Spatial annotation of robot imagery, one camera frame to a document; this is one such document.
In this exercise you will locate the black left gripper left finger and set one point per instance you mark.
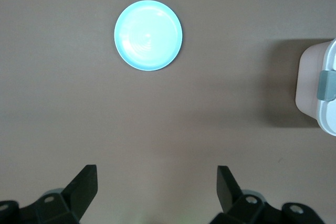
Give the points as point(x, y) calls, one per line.
point(76, 197)

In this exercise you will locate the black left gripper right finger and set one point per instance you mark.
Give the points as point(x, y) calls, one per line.
point(231, 197)

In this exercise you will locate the pink box with white lid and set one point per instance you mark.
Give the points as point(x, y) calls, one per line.
point(309, 77)

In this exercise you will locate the brown table mat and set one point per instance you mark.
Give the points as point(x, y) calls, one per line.
point(78, 116)

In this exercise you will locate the light blue round plate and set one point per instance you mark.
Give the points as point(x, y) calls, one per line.
point(148, 35)

